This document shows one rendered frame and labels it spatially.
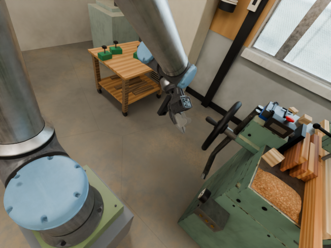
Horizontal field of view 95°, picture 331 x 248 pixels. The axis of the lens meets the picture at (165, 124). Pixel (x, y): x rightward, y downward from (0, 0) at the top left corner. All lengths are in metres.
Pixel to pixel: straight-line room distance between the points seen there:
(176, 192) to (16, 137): 1.18
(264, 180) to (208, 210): 0.31
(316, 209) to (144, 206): 1.03
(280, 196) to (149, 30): 0.54
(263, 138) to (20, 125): 0.75
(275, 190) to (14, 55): 0.68
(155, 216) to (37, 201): 1.01
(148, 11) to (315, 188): 0.65
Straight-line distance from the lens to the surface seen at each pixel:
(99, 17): 2.40
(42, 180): 0.45
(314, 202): 0.63
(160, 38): 0.37
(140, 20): 0.33
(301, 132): 0.72
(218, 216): 0.79
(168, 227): 1.35
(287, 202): 0.58
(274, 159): 0.64
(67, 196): 0.43
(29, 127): 0.48
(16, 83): 0.41
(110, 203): 0.68
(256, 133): 0.70
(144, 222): 1.32
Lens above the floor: 1.30
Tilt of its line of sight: 47 degrees down
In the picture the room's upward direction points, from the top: 18 degrees clockwise
